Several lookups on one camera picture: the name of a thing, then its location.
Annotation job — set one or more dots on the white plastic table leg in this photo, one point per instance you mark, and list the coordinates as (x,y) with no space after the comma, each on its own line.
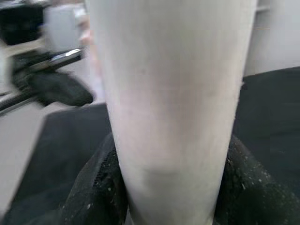
(168,93)

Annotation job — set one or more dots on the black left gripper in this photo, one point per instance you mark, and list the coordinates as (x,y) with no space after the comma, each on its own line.
(28,68)

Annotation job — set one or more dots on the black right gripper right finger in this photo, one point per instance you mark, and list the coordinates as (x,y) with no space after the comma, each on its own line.
(253,199)

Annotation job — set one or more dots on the black tablecloth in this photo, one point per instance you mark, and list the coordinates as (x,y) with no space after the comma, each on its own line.
(58,140)

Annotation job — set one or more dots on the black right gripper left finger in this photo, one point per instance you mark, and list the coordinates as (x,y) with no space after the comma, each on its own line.
(93,199)

